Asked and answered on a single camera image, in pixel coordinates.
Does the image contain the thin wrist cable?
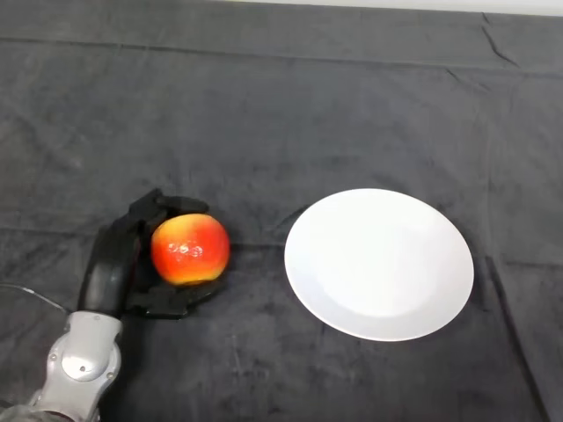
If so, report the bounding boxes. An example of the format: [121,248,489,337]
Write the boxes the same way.
[0,283,71,316]

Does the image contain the black cloth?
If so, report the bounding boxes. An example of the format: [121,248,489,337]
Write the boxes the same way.
[0,0,563,422]

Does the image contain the red yellow apple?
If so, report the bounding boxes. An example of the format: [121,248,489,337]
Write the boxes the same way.
[150,213,231,287]

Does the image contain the white round plate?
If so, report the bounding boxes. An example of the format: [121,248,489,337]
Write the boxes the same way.
[283,188,475,343]

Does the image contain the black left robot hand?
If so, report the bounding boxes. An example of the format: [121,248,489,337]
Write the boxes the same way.
[77,188,229,321]

